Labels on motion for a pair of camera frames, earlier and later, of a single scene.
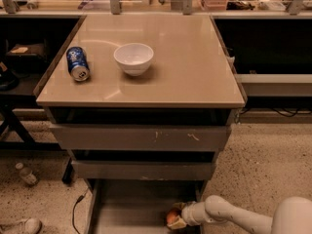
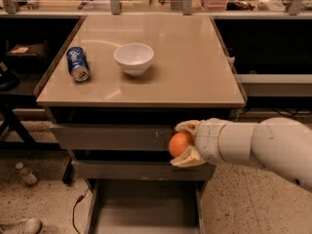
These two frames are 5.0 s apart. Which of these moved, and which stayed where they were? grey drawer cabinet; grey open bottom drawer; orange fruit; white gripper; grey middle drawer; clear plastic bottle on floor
Moved: white gripper; orange fruit
Stayed: grey middle drawer; clear plastic bottle on floor; grey open bottom drawer; grey drawer cabinet
